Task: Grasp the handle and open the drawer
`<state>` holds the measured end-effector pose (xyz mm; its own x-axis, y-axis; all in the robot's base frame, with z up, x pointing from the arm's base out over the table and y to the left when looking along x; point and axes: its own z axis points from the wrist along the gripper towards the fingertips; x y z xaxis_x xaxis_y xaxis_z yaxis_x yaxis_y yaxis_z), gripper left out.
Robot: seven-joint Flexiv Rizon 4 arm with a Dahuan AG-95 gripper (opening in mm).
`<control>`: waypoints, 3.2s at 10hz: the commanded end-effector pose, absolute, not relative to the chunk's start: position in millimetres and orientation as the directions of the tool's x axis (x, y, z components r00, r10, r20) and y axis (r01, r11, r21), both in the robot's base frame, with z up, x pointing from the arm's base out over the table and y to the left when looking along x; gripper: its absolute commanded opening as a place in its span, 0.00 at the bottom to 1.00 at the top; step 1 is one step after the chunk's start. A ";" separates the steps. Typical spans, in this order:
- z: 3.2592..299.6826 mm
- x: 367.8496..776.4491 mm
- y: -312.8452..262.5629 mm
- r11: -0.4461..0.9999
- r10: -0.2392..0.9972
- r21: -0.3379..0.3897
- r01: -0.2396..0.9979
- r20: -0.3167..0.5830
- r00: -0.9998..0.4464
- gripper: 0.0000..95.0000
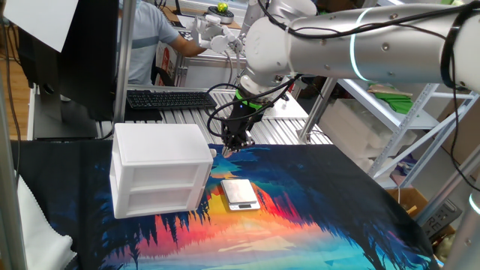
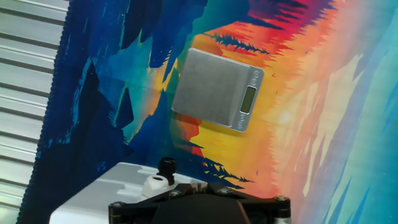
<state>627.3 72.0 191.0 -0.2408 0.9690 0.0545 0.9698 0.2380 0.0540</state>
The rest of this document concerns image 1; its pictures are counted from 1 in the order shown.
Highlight black keyboard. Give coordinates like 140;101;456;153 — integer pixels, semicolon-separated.
126;88;218;111

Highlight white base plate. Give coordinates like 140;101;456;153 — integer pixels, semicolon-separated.
245;89;309;121

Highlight white fabric sheet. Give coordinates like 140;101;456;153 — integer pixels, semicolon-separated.
16;175;78;270

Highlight black round stand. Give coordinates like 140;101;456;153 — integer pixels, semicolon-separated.
207;7;236;26

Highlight brown cardboard box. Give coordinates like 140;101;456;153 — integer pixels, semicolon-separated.
385;186;457;241

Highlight white foam blocks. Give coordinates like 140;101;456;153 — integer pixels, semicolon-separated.
317;97;418;173

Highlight white drawer cabinet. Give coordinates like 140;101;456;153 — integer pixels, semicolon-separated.
109;122;215;220

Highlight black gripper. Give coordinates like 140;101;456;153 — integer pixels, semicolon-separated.
220;101;264;153

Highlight person in light blue shirt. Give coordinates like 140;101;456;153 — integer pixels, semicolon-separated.
118;0;206;86

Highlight aluminium frame strut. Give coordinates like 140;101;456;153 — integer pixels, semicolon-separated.
414;148;480;227

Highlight white robotic hand device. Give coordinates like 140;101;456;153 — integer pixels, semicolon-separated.
189;13;243;54

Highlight white metal shelf rack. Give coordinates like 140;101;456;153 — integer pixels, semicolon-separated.
298;76;480;188

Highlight white paper sheet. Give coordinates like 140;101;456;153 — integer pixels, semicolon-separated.
2;0;80;53

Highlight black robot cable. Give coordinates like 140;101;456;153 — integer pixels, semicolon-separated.
204;73;302;139
204;0;480;193

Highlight black computer monitor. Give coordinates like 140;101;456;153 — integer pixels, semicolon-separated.
16;0;121;140

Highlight colourful landscape print cloth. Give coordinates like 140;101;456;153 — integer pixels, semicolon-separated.
10;140;440;270

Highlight silver digital scale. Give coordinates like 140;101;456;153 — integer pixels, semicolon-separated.
220;178;262;212

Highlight aluminium frame post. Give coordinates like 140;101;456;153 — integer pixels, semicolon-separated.
0;70;28;270
112;0;138;125

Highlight green cloth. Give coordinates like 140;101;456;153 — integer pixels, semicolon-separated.
369;89;414;116

